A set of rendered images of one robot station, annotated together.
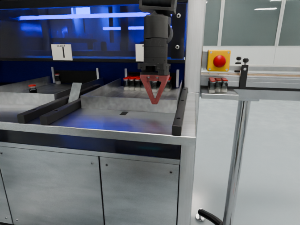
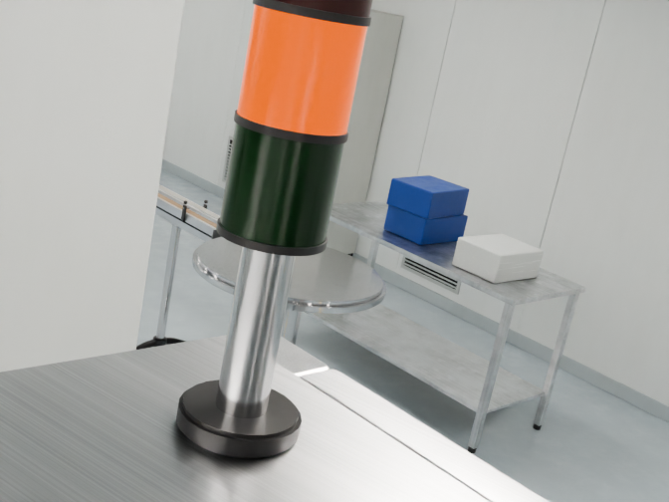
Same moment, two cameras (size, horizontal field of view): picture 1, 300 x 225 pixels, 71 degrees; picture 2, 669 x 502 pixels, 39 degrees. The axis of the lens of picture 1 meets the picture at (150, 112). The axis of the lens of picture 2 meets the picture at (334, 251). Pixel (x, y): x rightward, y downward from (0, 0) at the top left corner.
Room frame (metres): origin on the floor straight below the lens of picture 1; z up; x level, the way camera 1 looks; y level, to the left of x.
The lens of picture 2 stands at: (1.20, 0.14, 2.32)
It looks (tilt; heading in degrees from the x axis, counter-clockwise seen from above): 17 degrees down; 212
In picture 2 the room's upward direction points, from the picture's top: 11 degrees clockwise
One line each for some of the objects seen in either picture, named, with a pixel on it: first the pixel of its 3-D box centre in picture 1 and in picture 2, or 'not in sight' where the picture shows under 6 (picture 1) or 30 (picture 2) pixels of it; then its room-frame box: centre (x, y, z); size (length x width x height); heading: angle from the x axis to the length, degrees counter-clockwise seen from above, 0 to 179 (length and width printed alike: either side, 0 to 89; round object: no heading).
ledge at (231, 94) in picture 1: (217, 92); not in sight; (0.81, -0.26, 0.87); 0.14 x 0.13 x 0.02; 169
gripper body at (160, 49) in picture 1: (155, 55); not in sight; (0.53, -0.01, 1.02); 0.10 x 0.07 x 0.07; 169
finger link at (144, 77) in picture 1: (156, 85); not in sight; (0.53, -0.01, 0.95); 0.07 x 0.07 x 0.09; 79
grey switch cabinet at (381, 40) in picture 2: not in sight; (309, 125); (-5.15, -4.33, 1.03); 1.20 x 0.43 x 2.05; 79
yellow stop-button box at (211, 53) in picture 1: (218, 60); not in sight; (0.77, -0.24, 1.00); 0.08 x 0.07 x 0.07; 169
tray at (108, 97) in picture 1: (141, 91); not in sight; (0.70, 0.03, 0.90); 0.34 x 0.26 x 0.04; 169
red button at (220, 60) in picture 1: (219, 61); not in sight; (0.73, -0.23, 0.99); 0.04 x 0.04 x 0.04; 79
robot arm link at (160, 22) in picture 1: (156, 29); not in sight; (0.54, -0.02, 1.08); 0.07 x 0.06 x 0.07; 167
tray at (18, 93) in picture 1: (51, 87); not in sight; (0.77, 0.36, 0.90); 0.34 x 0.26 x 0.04; 169
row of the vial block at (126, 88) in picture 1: (146, 84); not in sight; (0.79, 0.01, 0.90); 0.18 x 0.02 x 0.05; 79
